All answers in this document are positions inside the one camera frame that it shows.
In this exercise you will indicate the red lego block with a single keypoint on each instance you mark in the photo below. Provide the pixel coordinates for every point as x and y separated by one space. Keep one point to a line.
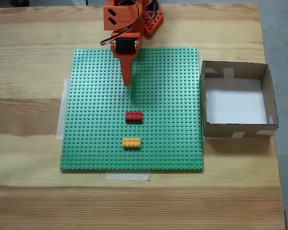
134 116

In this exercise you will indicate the green lego baseplate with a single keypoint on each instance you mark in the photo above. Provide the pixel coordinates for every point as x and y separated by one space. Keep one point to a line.
98 119

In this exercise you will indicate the yellow lego block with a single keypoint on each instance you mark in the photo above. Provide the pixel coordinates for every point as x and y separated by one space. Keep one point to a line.
131 142

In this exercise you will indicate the brown cardboard box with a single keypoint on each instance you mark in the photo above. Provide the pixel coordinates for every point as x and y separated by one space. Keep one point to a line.
240 131

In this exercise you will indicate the masking tape strip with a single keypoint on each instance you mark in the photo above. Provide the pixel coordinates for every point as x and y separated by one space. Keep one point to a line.
60 115
127 176

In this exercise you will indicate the white paper sheet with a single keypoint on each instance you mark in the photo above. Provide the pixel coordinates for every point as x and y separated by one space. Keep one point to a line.
235 105

